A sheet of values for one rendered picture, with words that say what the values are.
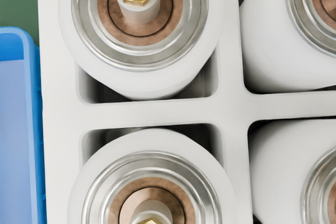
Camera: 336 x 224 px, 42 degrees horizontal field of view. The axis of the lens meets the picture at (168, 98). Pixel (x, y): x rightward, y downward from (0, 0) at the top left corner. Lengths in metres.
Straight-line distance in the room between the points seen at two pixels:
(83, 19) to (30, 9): 0.28
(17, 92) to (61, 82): 0.20
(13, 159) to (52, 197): 0.20
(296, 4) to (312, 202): 0.11
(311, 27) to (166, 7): 0.08
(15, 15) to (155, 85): 0.31
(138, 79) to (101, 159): 0.05
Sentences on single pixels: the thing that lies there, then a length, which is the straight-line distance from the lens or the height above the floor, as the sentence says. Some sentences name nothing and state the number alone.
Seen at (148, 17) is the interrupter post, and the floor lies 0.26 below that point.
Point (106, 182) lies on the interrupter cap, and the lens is 0.24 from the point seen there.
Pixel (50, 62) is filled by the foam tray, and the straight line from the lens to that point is 0.32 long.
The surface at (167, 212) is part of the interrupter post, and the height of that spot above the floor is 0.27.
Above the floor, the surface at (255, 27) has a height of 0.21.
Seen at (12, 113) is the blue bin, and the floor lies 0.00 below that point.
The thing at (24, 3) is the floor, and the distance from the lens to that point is 0.53.
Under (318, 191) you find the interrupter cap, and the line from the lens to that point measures 0.26.
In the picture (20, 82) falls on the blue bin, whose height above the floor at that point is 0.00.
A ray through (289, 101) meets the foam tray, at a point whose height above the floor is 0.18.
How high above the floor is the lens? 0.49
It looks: 87 degrees down
